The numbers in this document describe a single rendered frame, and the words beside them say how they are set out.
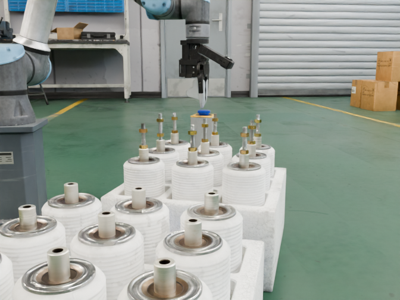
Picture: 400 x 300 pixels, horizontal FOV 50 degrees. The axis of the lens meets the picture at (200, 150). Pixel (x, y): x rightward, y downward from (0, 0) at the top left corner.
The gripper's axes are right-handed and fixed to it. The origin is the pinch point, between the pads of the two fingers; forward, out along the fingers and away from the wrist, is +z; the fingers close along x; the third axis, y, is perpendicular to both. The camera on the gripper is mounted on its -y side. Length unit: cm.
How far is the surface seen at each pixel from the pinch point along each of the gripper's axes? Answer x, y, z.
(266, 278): 49, -26, 32
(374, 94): -336, -94, 18
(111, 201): 49, 9, 18
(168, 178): 32.5, 1.1, 15.9
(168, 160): 32.5, 1.2, 11.3
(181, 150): 20.8, 1.1, 11.1
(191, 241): 84, -20, 9
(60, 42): -336, 260, -37
